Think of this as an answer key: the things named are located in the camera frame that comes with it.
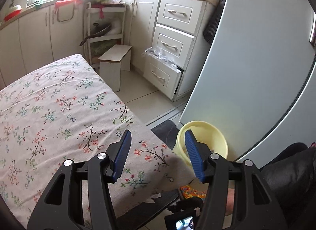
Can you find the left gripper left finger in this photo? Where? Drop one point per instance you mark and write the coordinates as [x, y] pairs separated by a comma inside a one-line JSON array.
[[117, 154]]

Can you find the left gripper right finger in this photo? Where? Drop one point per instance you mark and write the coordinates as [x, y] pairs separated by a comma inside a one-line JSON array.
[[199, 156]]

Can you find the yellow plastic trash bin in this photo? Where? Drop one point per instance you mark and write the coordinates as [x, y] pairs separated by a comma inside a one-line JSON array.
[[204, 133]]

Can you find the colorful patterned slipper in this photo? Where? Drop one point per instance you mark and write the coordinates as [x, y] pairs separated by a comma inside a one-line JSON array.
[[187, 192]]

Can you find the floral tablecloth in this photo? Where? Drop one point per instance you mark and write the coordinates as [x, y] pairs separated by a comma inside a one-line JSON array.
[[62, 111]]

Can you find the white refrigerator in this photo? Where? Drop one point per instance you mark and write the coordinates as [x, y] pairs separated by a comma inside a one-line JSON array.
[[257, 85]]

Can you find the small white wooden stool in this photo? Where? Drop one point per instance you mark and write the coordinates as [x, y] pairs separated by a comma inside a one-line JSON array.
[[112, 62]]

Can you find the clear plastic bag in drawer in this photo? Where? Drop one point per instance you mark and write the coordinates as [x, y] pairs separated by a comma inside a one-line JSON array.
[[160, 54]]

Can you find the white drawer cabinet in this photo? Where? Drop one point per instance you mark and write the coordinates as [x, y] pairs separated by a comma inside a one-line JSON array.
[[179, 31]]

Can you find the black frying pan on rack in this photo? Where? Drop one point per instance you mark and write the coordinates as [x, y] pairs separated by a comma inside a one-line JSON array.
[[98, 31]]

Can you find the white rolling storage rack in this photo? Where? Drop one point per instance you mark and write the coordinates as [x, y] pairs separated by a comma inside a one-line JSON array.
[[115, 14]]

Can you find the white base cabinets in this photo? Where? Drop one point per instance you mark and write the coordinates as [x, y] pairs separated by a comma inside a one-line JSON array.
[[38, 37]]

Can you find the red bag hanging holder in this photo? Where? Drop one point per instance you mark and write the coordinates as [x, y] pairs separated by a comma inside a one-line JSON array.
[[66, 2]]

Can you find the red bowl with cover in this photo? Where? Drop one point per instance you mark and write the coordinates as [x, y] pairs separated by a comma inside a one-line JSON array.
[[12, 12]]

